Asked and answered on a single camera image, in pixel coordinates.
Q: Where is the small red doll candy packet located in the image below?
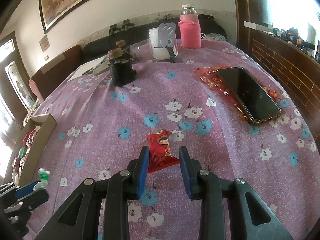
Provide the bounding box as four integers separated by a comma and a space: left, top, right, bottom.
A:
147, 129, 180, 173

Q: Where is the small red round-logo packet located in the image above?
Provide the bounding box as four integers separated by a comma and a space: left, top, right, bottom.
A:
22, 129, 37, 148

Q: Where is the green white candy packet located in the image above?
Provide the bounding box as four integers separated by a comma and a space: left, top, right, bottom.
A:
33, 168, 50, 191

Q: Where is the purple floral tablecloth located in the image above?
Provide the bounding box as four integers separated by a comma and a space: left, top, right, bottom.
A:
27, 41, 319, 239

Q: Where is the cardboard box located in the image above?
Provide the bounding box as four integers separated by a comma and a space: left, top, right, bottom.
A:
4, 113, 57, 186

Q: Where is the black smartphone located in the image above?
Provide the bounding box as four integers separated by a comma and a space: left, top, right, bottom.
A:
216, 67, 281, 125

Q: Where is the grey notebook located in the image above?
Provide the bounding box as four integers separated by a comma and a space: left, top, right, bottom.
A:
92, 62, 109, 76

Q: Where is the white paper sheet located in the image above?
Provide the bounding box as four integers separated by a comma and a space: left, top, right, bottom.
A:
66, 55, 109, 82

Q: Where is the white plastic container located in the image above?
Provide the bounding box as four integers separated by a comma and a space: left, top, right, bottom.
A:
149, 23, 178, 61

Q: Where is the brown wooden cabinet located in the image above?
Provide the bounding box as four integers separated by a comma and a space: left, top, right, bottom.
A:
235, 0, 319, 138

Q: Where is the pink sleeved water bottle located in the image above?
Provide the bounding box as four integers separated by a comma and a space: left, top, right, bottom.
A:
178, 4, 201, 49

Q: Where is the black sofa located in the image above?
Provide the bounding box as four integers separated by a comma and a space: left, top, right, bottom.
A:
82, 14, 227, 63

